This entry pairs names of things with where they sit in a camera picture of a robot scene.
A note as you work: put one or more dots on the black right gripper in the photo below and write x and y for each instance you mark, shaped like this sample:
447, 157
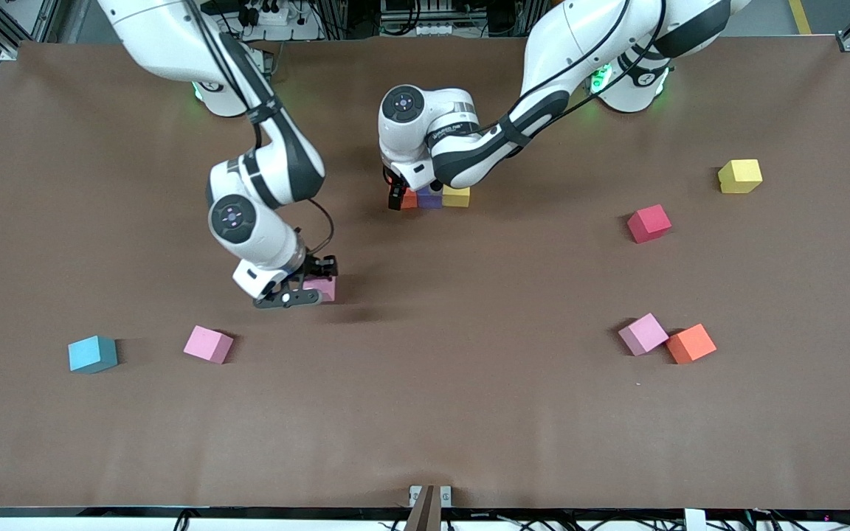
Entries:
317, 266

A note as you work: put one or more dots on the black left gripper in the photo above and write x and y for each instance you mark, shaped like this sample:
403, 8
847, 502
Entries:
396, 193

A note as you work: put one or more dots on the orange foam cube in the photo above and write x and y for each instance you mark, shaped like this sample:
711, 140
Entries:
690, 343
410, 199

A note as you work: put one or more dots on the pink foam cube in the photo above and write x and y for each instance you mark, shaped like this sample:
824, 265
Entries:
643, 333
324, 289
208, 344

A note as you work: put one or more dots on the purple foam cube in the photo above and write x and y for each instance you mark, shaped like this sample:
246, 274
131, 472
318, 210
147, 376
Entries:
430, 199

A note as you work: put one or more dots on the yellow foam cube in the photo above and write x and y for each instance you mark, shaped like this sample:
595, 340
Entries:
739, 175
457, 196

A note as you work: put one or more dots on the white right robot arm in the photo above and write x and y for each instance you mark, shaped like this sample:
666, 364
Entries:
263, 243

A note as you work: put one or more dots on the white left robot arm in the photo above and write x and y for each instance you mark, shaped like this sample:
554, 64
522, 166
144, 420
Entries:
425, 147

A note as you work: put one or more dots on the white socket strip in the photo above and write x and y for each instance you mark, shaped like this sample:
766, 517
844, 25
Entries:
425, 29

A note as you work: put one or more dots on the brown table cover sheet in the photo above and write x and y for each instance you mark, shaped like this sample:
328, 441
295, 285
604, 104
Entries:
425, 413

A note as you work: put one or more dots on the white power strip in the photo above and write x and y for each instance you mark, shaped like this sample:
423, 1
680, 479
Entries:
275, 15

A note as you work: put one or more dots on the light blue foam cube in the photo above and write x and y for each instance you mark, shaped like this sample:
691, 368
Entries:
91, 355

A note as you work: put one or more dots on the red foam cube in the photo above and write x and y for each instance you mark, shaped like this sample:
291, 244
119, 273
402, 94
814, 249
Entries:
648, 223

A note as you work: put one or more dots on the small white block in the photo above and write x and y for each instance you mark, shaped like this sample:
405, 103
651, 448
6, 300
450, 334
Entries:
694, 520

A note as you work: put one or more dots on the grey metal bracket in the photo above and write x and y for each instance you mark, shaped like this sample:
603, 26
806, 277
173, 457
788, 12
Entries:
415, 495

